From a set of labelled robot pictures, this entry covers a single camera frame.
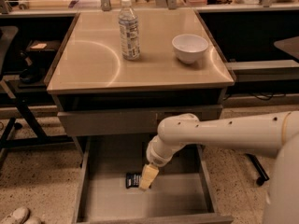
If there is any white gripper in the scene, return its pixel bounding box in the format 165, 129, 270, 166
139, 135, 175, 190

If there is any dark blue rxbar wrapper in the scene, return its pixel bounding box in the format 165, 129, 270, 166
125, 173, 141, 189

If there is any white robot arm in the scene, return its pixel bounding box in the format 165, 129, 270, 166
139, 111, 299, 224

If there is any open middle drawer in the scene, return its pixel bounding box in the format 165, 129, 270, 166
72, 134, 233, 224

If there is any grey upper drawer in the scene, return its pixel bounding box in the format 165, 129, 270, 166
58, 105, 222, 136

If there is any grey drawer cabinet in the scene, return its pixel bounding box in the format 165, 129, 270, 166
43, 8, 237, 170

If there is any white shoe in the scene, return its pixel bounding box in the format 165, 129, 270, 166
23, 217, 42, 224
0, 207, 30, 224

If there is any white ceramic bowl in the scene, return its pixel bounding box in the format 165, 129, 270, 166
172, 34, 208, 64

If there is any clear plastic water bottle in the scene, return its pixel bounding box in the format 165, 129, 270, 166
119, 0, 140, 61

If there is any black bag under desk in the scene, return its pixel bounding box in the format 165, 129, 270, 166
19, 51, 42, 84

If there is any brown box on shelf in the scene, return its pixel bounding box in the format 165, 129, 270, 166
26, 40, 61, 52

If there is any black chair frame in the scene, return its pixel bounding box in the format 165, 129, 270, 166
0, 26, 72, 160

